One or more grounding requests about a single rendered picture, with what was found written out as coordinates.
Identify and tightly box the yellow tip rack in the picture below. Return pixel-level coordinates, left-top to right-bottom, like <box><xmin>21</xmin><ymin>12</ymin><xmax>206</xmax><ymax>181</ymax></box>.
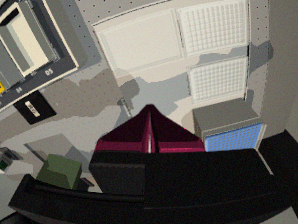
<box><xmin>0</xmin><ymin>41</ymin><xmax>23</xmax><ymax>94</ymax></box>

